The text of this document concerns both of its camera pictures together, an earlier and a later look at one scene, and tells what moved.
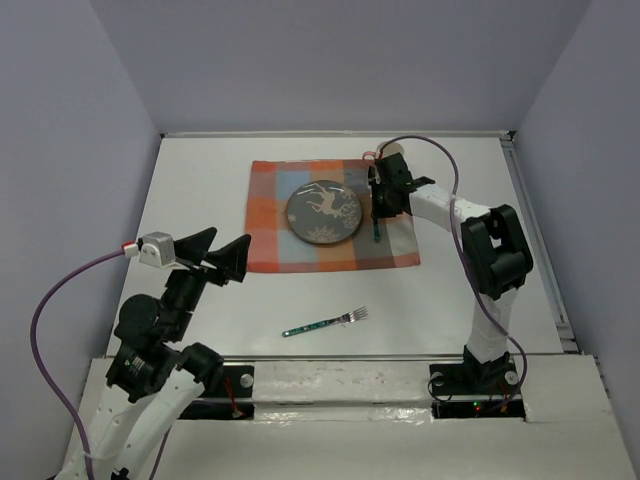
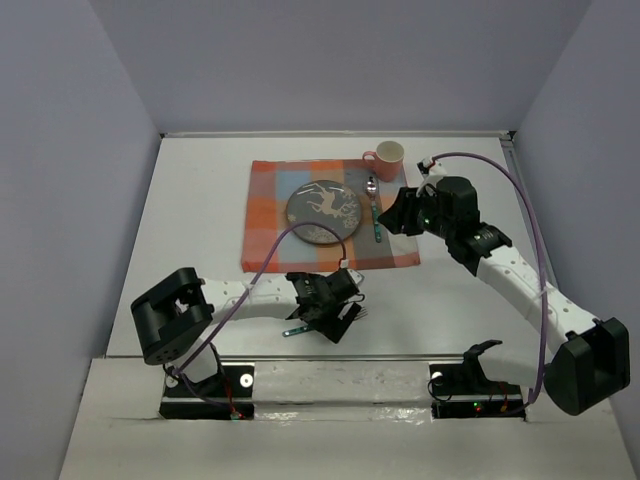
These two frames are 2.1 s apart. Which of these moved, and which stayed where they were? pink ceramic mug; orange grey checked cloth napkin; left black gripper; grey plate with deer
Moved: left black gripper
Stayed: grey plate with deer; pink ceramic mug; orange grey checked cloth napkin
